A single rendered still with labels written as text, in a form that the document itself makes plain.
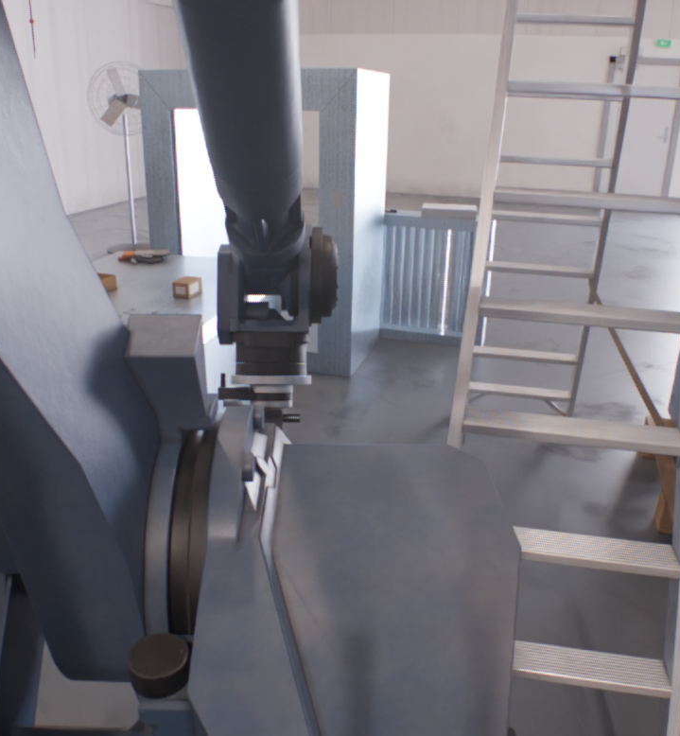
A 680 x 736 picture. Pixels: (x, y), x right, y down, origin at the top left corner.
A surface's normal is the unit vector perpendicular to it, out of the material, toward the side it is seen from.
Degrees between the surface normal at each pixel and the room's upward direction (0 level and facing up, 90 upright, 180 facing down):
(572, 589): 0
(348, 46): 90
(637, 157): 90
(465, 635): 15
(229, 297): 68
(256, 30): 132
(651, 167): 90
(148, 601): 75
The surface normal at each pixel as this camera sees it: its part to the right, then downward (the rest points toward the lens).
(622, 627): 0.02, -0.93
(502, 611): 0.02, -0.79
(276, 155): 0.52, 0.80
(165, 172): -0.29, 0.35
